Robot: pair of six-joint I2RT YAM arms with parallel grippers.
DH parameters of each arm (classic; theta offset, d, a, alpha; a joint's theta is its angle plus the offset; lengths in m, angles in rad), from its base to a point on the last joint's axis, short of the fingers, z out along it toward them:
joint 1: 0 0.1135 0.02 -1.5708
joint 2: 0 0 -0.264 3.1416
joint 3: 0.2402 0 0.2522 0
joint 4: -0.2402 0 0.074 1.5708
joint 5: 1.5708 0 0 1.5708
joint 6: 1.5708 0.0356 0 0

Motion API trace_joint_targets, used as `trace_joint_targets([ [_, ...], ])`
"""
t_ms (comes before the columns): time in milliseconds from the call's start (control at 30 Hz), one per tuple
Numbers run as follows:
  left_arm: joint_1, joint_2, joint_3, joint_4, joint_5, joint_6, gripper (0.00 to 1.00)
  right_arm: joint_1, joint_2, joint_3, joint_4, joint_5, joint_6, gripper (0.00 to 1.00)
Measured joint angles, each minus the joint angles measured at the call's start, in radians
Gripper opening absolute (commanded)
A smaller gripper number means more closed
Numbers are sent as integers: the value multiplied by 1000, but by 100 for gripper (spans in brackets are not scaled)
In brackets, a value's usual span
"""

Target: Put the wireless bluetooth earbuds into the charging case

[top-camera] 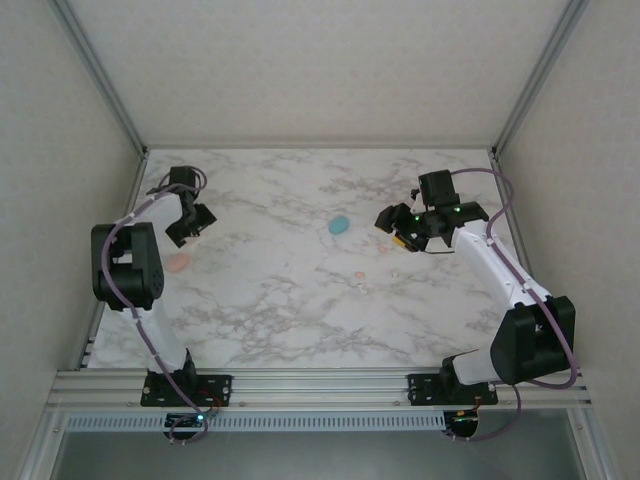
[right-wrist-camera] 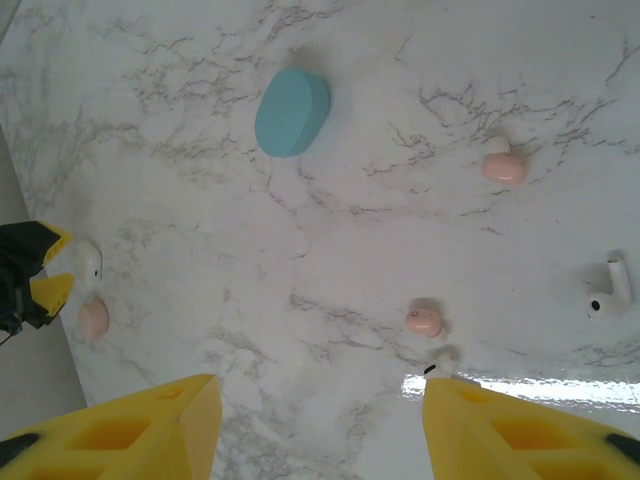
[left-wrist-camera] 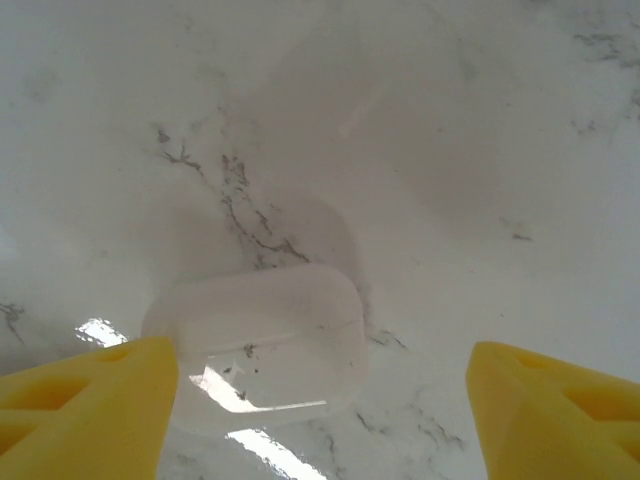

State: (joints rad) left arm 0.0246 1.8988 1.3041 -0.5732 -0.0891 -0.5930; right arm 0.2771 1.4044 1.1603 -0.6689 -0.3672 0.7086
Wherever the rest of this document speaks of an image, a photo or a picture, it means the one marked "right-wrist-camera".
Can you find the white earbud charging case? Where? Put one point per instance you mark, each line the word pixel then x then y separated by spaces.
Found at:
pixel 86 260

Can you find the pink earbud charging case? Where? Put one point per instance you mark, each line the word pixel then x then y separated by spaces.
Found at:
pixel 92 320

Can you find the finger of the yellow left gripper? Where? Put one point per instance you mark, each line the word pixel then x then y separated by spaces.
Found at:
pixel 54 292
pixel 57 242

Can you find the teal earbud charging case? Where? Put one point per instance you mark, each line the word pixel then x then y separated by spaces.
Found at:
pixel 290 115

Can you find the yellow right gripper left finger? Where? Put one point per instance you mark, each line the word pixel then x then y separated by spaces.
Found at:
pixel 125 440

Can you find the white stem earbud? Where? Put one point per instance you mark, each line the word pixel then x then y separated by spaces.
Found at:
pixel 442 362
pixel 602 302

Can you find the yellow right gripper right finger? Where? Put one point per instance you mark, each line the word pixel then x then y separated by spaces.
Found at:
pixel 500 440

